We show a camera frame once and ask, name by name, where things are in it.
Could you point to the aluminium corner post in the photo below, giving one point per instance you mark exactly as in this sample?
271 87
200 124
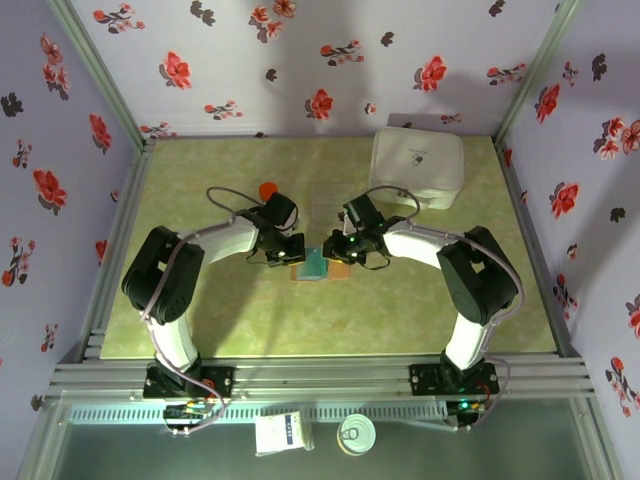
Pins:
100 70
540 60

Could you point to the white paper box blue stripe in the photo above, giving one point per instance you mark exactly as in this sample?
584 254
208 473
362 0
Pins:
275 432

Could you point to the pill bottle orange cap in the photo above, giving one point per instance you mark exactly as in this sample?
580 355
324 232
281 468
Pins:
267 190

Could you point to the brown leather card holder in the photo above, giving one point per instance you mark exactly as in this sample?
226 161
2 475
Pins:
340 272

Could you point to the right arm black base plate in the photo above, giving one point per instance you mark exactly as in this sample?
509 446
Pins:
425 380

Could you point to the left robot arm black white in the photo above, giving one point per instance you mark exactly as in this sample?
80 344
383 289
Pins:
165 280

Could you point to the round tin can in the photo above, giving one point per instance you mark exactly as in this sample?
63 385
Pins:
356 435

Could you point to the aluminium side rail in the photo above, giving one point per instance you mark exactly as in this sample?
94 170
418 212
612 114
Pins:
131 190
507 175

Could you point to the aluminium frame rail wide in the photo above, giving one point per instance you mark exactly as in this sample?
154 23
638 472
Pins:
320 380

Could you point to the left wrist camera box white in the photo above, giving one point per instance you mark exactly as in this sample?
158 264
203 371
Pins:
292 224

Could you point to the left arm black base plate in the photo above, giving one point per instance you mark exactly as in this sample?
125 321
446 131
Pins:
220 382

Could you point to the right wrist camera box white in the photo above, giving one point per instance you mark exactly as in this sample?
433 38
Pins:
346 224

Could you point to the white plastic container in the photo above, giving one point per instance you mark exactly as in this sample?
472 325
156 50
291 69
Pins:
415 160

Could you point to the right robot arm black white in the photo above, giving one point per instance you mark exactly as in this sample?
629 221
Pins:
475 280

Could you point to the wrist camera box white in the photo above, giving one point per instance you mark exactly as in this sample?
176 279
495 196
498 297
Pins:
292 224
346 224

